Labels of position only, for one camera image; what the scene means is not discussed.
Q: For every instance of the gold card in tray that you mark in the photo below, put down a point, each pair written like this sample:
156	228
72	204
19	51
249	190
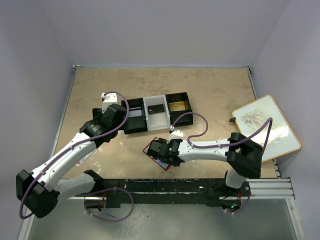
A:
179	106

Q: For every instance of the small printed plastic packet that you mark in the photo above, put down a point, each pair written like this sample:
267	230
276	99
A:
81	161

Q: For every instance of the black white three-compartment tray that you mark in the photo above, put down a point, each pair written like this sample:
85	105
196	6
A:
160	121

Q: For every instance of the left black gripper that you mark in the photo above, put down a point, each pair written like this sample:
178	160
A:
97	114

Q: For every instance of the wooden framed whiteboard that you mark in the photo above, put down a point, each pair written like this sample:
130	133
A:
279	140

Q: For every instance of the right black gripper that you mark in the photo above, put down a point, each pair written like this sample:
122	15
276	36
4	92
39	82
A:
162	140

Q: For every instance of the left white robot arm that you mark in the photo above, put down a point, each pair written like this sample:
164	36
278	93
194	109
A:
41	189

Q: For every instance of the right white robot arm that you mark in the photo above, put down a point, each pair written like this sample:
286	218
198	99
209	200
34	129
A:
242	154

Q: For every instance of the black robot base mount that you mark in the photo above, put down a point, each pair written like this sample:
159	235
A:
211	192

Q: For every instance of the red leather card holder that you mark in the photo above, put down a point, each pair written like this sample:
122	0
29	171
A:
155	158

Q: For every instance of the aluminium frame rail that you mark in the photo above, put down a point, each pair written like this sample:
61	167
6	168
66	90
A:
269	214

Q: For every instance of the white card in tray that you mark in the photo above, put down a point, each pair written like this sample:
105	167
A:
135	113

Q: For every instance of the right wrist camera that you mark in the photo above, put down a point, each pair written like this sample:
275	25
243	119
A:
175	134

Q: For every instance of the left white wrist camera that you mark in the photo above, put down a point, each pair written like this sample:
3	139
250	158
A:
107	100

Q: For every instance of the black card in tray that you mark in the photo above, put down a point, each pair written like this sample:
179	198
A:
155	109

